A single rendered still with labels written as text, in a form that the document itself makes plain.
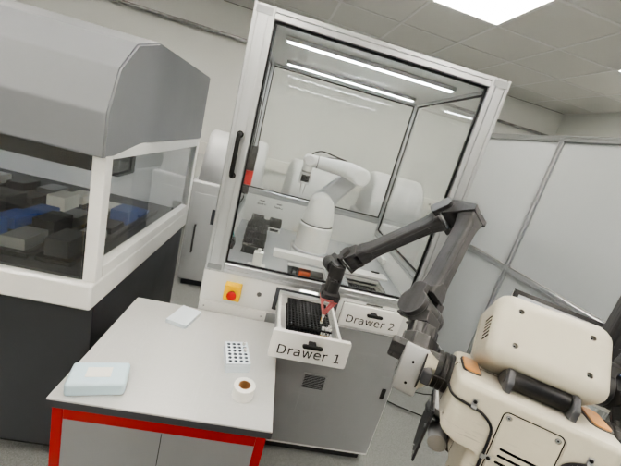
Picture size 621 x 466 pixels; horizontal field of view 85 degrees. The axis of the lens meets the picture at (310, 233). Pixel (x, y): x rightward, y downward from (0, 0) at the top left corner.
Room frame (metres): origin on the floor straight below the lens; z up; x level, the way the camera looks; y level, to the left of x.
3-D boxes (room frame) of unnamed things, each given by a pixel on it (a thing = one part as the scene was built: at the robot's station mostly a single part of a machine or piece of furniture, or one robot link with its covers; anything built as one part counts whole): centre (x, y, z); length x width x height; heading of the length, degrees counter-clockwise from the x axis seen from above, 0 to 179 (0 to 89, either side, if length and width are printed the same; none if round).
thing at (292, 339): (1.08, -0.11, 0.87); 0.29 x 0.02 x 0.11; 98
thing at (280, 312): (1.29, -0.08, 0.86); 0.40 x 0.26 x 0.06; 8
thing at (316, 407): (1.88, -0.05, 0.40); 1.03 x 0.95 x 0.80; 98
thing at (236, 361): (1.05, 0.14, 0.78); 0.12 x 0.08 x 0.04; 21
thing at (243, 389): (0.90, 0.08, 0.78); 0.07 x 0.07 x 0.04
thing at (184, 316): (1.22, 0.41, 0.77); 0.13 x 0.09 x 0.02; 173
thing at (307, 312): (1.28, -0.08, 0.87); 0.22 x 0.18 x 0.06; 8
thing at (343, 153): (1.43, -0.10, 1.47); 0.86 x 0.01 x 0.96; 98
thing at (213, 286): (1.88, -0.04, 0.87); 1.02 x 0.95 x 0.14; 98
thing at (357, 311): (1.44, -0.38, 0.87); 0.29 x 0.02 x 0.11; 98
